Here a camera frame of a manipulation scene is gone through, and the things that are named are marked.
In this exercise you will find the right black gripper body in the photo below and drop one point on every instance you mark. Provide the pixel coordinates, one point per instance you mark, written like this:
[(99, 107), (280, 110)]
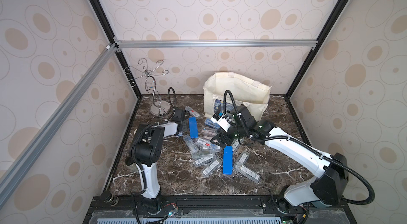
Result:
[(224, 133)]

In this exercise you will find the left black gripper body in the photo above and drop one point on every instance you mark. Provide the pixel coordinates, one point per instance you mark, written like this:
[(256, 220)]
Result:
[(184, 124)]

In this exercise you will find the blue opaque case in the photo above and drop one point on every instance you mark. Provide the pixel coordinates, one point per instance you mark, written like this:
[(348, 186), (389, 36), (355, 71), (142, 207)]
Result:
[(228, 160), (193, 127)]

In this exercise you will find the clear case barcode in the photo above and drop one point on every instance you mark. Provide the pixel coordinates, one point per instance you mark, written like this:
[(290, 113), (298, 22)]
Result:
[(211, 167), (203, 160), (191, 144), (235, 145), (247, 172)]

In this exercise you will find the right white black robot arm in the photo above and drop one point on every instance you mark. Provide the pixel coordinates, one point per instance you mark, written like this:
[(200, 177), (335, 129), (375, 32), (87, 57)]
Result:
[(330, 172)]

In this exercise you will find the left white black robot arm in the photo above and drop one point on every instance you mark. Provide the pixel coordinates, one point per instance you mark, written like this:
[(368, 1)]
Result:
[(145, 151)]

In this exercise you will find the cream canvas starry-night tote bag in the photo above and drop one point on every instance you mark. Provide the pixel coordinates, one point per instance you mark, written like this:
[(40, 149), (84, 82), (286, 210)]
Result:
[(253, 94)]

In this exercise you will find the clear case pink compass upper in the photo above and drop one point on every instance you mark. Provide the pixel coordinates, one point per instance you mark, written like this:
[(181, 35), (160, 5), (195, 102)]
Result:
[(209, 131)]

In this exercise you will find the clear case green compass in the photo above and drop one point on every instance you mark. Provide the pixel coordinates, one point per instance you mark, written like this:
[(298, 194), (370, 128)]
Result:
[(202, 153)]

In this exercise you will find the small clear case red label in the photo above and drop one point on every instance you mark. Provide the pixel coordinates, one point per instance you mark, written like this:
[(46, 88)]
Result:
[(192, 112)]

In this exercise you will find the clear case right small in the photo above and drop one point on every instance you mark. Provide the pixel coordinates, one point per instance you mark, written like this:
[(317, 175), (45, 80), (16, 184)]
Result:
[(242, 158)]

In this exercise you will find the chrome wire jewelry stand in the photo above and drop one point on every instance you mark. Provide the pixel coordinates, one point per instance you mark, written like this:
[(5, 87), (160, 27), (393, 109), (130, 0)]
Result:
[(159, 107)]

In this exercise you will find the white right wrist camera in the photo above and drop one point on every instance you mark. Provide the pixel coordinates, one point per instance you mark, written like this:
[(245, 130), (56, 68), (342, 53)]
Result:
[(223, 120)]

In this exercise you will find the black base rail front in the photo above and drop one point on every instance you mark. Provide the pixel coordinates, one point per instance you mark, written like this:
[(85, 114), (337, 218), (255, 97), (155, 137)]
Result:
[(212, 209)]

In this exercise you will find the horizontal aluminium rail back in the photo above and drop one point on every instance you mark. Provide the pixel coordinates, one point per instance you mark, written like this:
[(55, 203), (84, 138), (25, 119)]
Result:
[(217, 43)]

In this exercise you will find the aluminium rail left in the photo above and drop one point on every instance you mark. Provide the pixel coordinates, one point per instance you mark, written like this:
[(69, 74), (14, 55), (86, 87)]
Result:
[(31, 153)]

